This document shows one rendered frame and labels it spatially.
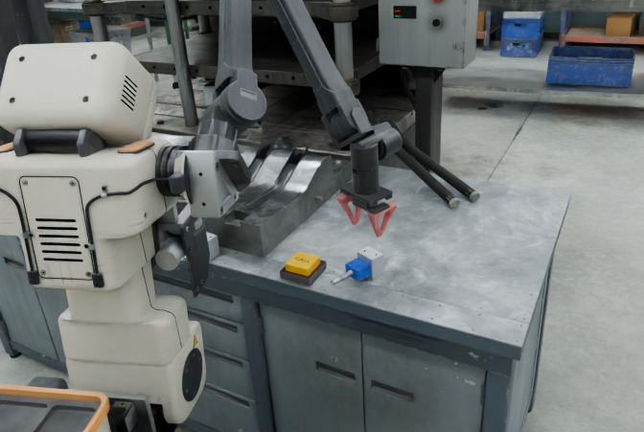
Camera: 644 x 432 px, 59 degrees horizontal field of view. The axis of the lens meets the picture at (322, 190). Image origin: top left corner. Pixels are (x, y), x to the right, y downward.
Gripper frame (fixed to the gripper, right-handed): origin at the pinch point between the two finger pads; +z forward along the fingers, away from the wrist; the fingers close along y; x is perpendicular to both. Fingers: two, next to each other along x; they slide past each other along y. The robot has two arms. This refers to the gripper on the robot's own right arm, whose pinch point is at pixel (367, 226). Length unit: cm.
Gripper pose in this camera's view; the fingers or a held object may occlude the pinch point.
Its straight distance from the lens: 125.6
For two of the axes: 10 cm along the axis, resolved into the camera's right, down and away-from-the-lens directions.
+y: -6.2, -3.0, 7.3
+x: -7.8, 3.1, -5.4
